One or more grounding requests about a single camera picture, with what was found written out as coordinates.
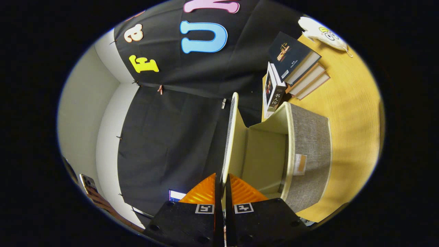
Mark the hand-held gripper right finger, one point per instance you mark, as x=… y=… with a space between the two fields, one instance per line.
x=229 y=219

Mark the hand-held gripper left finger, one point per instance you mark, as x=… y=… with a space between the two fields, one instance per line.
x=218 y=219

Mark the grey fabric storage box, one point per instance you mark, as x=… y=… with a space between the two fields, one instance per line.
x=308 y=144

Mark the lit monitor screen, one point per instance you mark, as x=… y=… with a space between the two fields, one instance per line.
x=175 y=195

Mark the black backdrop cloth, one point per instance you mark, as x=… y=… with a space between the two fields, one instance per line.
x=164 y=137

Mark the silver metal clip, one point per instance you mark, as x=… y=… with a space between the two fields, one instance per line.
x=224 y=103

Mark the black smartphone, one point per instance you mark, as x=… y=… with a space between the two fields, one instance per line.
x=88 y=184

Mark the white book with portrait cover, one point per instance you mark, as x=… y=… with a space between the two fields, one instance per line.
x=271 y=89

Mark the pink clothespin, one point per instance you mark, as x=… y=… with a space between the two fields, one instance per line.
x=160 y=90

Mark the brown cover book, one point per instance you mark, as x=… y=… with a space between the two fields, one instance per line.
x=315 y=87
x=310 y=77

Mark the dark blue hardcover book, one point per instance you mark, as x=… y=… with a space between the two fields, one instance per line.
x=291 y=55

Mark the white plush toy with eyes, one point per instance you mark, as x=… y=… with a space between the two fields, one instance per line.
x=322 y=34

